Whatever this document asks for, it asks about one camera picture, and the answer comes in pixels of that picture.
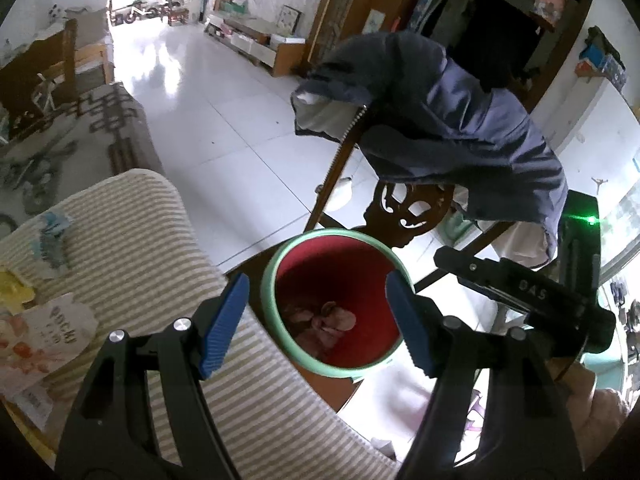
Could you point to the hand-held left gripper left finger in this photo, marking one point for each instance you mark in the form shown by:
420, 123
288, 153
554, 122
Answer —
225, 325

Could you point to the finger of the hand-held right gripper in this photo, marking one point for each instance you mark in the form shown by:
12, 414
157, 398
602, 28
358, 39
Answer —
465, 265

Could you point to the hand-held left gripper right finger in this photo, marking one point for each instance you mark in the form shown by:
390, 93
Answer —
407, 325

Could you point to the green rimmed red trash bin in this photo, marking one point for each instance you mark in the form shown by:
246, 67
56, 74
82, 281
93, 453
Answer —
350, 260

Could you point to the pink paper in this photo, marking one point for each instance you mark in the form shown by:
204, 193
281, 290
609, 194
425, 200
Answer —
320, 320

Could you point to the white orange snack packet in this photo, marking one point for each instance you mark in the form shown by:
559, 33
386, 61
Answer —
45, 340

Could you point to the teal white snack packet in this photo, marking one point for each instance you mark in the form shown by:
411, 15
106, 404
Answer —
50, 245

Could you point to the person's right forearm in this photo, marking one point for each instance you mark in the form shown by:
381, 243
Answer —
607, 420

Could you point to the person's right hand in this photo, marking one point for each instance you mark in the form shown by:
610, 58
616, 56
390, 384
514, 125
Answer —
580, 385

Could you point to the carved wooden chair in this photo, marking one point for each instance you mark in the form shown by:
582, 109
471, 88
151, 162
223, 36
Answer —
400, 210

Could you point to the striped beige tablecloth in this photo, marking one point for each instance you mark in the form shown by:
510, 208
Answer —
125, 240

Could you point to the white plastic jug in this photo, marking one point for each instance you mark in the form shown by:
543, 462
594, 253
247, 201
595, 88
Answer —
345, 190

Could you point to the blue grey jacket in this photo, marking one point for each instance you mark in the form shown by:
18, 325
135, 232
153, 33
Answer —
450, 110

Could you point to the yellow wrapper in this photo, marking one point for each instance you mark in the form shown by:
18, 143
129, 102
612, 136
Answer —
12, 287

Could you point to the grey patterned carpet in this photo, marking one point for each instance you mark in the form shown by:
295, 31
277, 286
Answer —
100, 120

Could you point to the low white wooden cabinet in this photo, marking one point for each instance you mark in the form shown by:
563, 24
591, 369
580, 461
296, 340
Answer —
260, 45

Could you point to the framed floral picture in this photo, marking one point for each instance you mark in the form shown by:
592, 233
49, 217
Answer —
289, 18

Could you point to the small wooden stool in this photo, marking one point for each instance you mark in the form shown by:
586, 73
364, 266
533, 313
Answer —
176, 14

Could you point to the child's white bike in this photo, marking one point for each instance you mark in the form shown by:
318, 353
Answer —
137, 12

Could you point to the wall shelf with toys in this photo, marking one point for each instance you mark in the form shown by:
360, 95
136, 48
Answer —
602, 62

